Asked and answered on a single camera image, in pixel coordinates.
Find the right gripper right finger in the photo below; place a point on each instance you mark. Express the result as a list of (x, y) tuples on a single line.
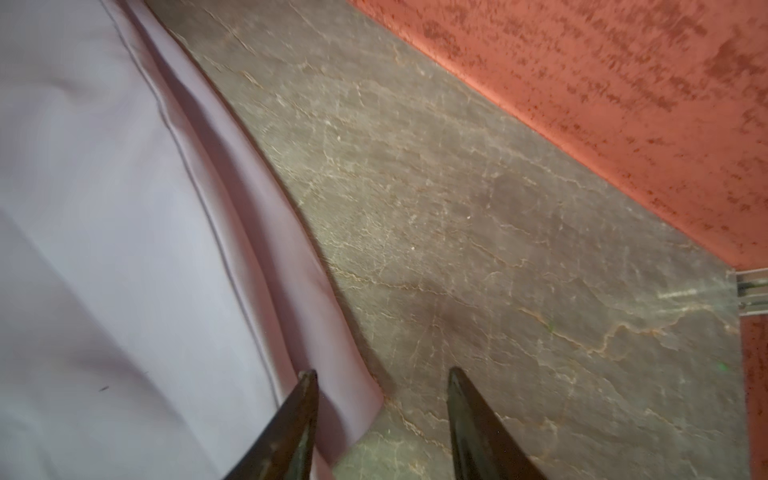
[(481, 446)]

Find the right aluminium corner post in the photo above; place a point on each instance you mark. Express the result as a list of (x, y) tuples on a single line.
[(752, 292)]

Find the lavender skirt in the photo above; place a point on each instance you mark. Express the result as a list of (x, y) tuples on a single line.
[(159, 294)]

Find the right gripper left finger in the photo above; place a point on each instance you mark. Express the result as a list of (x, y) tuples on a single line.
[(285, 448)]

